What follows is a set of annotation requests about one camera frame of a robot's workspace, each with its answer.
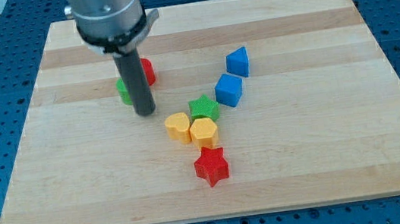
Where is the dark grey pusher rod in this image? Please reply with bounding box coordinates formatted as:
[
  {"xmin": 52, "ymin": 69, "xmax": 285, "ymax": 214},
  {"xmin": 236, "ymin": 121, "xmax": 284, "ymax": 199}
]
[{"xmin": 113, "ymin": 49, "xmax": 156, "ymax": 117}]

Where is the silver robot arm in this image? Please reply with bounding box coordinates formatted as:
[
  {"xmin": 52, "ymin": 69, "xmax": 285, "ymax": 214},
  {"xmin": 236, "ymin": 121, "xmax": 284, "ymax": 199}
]
[{"xmin": 65, "ymin": 0, "xmax": 160, "ymax": 117}]

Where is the red circle block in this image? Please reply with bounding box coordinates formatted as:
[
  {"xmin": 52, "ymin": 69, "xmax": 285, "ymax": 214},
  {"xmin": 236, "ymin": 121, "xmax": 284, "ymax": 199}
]
[{"xmin": 140, "ymin": 58, "xmax": 156, "ymax": 86}]

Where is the green circle block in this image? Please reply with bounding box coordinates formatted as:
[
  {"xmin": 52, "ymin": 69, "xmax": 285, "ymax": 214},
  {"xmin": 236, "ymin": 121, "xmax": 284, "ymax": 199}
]
[{"xmin": 115, "ymin": 77, "xmax": 133, "ymax": 106}]

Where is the green star block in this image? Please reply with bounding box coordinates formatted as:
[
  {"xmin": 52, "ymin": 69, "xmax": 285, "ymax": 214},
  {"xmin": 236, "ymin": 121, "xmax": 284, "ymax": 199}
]
[{"xmin": 188, "ymin": 94, "xmax": 220, "ymax": 121}]

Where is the red star block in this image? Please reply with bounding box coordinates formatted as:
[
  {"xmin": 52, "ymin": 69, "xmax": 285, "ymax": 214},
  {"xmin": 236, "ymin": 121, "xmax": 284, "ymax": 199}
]
[{"xmin": 194, "ymin": 147, "xmax": 230, "ymax": 187}]

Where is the yellow heart block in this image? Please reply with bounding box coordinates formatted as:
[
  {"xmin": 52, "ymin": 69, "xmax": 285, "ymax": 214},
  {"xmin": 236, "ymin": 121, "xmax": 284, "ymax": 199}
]
[{"xmin": 164, "ymin": 112, "xmax": 191, "ymax": 144}]

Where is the yellow hexagon block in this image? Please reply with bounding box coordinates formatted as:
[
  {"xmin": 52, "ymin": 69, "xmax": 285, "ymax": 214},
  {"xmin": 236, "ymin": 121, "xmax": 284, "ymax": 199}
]
[{"xmin": 189, "ymin": 117, "xmax": 219, "ymax": 150}]

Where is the blue cube block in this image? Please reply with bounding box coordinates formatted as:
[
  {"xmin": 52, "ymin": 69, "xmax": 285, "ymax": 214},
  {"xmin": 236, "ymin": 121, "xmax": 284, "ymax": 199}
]
[{"xmin": 215, "ymin": 74, "xmax": 243, "ymax": 107}]

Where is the blue triangle block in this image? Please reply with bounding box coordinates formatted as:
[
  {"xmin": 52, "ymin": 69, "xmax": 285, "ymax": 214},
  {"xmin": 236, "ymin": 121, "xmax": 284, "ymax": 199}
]
[{"xmin": 225, "ymin": 47, "xmax": 250, "ymax": 77}]

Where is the wooden board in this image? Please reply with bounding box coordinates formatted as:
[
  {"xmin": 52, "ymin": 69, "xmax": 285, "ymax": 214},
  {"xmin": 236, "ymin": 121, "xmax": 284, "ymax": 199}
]
[{"xmin": 0, "ymin": 0, "xmax": 400, "ymax": 224}]

